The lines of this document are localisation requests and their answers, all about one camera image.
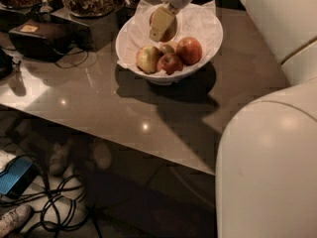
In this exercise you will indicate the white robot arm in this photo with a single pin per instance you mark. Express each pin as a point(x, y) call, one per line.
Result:
point(266, 168)

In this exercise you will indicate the black VR headset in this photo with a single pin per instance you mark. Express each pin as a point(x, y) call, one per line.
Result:
point(41, 41)

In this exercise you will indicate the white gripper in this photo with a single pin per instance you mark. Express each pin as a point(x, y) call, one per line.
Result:
point(163, 17)

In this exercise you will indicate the white bowl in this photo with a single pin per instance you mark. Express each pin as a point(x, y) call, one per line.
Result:
point(211, 40)

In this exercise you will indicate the white sneaker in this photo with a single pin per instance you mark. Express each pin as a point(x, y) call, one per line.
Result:
point(15, 219)

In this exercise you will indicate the left yellow-green apple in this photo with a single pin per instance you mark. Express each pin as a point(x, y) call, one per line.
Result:
point(147, 58)

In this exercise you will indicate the metal serving spoon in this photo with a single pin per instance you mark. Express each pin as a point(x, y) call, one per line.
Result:
point(46, 7)

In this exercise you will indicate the small hidden green apple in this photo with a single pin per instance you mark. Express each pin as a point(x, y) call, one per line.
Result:
point(166, 48)

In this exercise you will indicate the white paper liner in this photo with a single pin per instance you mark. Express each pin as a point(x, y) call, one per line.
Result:
point(198, 20)

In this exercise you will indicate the blue box on floor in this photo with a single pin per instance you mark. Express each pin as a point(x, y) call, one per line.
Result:
point(17, 175)

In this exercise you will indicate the dark riser block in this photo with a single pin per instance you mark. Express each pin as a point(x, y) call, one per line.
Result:
point(93, 34)

